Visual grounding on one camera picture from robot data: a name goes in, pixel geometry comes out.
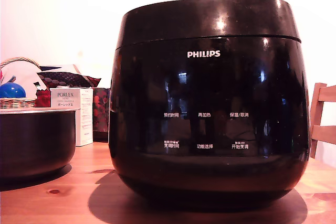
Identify blue ball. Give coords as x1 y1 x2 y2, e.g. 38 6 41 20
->
0 82 27 99

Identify small red packet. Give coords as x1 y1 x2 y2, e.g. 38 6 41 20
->
34 89 51 108

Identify dark red floral box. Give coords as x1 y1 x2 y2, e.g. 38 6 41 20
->
92 87 111 142

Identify wooden chair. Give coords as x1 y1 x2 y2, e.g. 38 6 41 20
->
309 82 336 159

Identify white Porlex box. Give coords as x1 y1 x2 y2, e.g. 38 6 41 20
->
50 88 94 147

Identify black rice cooker lid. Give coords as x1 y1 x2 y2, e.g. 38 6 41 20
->
115 0 302 50

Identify white paper bag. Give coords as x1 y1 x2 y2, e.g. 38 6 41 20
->
0 61 50 99

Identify woven wicker basket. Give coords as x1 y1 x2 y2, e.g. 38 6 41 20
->
0 57 41 109

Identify large black rice cooker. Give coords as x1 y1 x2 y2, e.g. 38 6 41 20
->
108 36 311 206

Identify black inner pot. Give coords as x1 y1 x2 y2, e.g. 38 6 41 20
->
0 107 77 179

